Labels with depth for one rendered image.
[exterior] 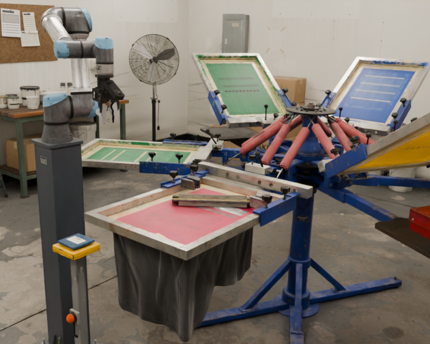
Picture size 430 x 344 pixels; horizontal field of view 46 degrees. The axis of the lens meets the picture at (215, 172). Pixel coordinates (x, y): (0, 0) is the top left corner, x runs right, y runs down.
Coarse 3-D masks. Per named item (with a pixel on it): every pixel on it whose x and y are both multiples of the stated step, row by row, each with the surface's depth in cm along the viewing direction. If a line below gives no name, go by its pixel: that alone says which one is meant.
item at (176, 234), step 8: (208, 208) 239; (240, 208) 240; (248, 208) 240; (256, 208) 241; (224, 216) 229; (232, 216) 229; (240, 216) 230; (216, 224) 220; (224, 224) 221; (152, 232) 210; (160, 232) 210; (168, 232) 210; (176, 232) 211; (184, 232) 211; (200, 232) 211; (208, 232) 211; (176, 240) 203; (184, 240) 203; (192, 240) 203
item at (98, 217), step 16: (160, 192) 251; (240, 192) 260; (256, 192) 254; (112, 208) 227; (128, 208) 235; (96, 224) 216; (112, 224) 209; (240, 224) 212; (256, 224) 221; (144, 240) 199; (160, 240) 194; (208, 240) 195; (224, 240) 204; (176, 256) 189; (192, 256) 189
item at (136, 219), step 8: (192, 192) 260; (200, 192) 261; (208, 192) 261; (216, 192) 261; (152, 208) 237; (160, 208) 237; (192, 208) 238; (200, 208) 239; (128, 216) 226; (136, 216) 226; (144, 216) 227; (128, 224) 218; (136, 224) 218; (144, 224) 218; (152, 224) 219; (160, 224) 219
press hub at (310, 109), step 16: (304, 112) 294; (320, 112) 296; (304, 144) 304; (304, 160) 303; (320, 160) 305; (304, 176) 305; (304, 208) 314; (304, 224) 317; (304, 240) 321; (288, 256) 331; (304, 256) 324; (288, 272) 334; (304, 272) 328; (288, 288) 334; (304, 288) 332; (288, 304) 332; (304, 304) 331
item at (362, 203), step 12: (312, 180) 303; (324, 192) 292; (336, 192) 281; (348, 192) 276; (360, 204) 264; (372, 204) 260; (372, 216) 256; (384, 216) 247; (396, 216) 244; (384, 228) 222; (396, 228) 223; (408, 228) 223; (408, 240) 210; (420, 240) 210; (420, 252) 202
